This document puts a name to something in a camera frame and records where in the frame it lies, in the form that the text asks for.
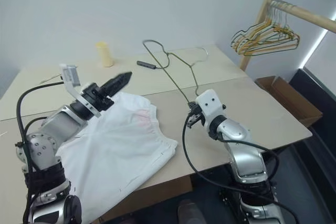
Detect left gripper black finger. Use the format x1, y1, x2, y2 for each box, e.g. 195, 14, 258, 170
106, 74, 133, 99
100, 71, 133, 94

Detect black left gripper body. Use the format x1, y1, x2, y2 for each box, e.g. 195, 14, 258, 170
81, 82, 115, 112

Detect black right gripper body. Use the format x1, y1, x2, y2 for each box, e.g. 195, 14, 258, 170
187, 107, 207, 129

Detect grey wire hanger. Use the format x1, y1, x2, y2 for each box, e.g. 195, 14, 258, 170
142, 39, 209, 105

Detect white shorts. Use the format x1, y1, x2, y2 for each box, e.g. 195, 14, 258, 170
56, 91, 179, 218

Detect grey usb hub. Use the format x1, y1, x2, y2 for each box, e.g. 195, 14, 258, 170
136, 60, 158, 70

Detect thin wooden stick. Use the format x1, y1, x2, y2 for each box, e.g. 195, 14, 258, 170
39, 75, 61, 84

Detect brown cardboard box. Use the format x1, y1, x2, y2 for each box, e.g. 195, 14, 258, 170
255, 76, 323, 127

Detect black flat panel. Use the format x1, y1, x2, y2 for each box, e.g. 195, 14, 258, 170
288, 68, 336, 120

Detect wooden clothes rack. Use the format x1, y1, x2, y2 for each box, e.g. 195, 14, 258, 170
239, 0, 336, 72

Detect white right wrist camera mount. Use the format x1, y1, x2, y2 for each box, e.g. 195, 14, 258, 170
195, 89, 227, 133

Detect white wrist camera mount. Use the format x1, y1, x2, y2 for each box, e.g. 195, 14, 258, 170
59, 63, 102, 119
195, 89, 227, 133

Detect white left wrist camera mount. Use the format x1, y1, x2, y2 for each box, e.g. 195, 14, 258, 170
59, 63, 102, 119

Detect black hub cable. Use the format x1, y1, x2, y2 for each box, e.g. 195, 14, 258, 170
156, 52, 171, 69

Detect dark green wire hanger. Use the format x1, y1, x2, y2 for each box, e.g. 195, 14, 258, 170
230, 1, 299, 51

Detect white wire hanger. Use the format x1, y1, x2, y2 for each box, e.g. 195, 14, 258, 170
240, 1, 300, 51

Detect light green wire hanger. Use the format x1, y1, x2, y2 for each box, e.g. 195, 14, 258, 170
244, 1, 301, 57

